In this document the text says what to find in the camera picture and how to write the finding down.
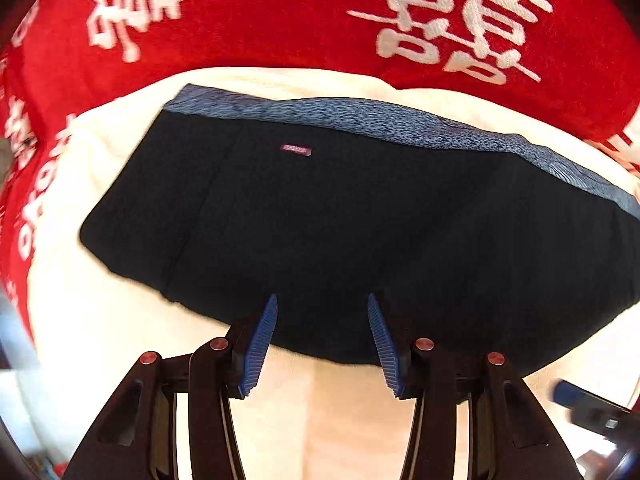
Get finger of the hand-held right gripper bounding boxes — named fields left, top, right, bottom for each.
left=552, top=379, right=640, bottom=443

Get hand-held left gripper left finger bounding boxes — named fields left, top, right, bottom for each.
left=62, top=292, right=279, bottom=480

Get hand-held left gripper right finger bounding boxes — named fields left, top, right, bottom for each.
left=366, top=292, right=583, bottom=480

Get black pants with blue waistband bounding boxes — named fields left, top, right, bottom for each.
left=79, top=83, right=640, bottom=378

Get cream blanket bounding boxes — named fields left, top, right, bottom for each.
left=27, top=66, right=640, bottom=480

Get red printed blanket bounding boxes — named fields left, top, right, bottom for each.
left=0, top=0, right=640, bottom=341

